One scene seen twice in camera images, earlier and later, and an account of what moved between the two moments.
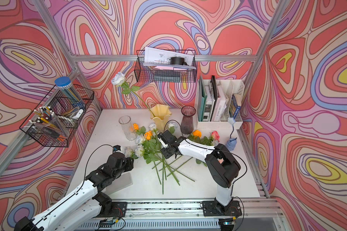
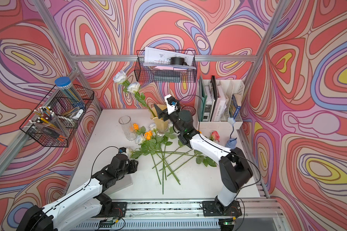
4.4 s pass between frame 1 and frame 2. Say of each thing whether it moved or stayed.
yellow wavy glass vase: stayed
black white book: stayed
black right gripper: moved
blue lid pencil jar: stayed
